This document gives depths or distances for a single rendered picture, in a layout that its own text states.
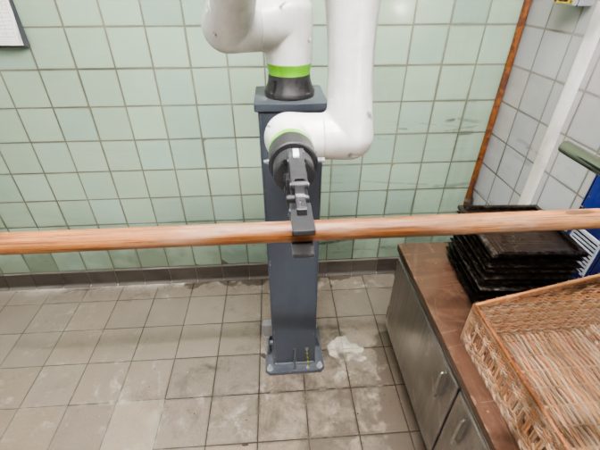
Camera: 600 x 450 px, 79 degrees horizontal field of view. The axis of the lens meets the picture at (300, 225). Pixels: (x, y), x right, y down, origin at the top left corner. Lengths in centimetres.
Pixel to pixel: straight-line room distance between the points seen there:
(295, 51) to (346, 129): 36
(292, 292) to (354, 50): 95
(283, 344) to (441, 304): 71
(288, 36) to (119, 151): 112
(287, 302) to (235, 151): 76
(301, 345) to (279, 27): 124
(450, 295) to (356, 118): 80
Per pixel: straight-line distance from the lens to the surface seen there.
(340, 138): 77
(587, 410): 125
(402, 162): 192
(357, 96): 77
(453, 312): 132
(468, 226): 55
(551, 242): 138
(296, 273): 137
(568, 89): 163
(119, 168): 196
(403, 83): 178
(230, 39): 100
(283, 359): 176
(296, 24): 105
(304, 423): 167
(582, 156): 100
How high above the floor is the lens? 149
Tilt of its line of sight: 34 degrees down
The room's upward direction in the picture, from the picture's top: straight up
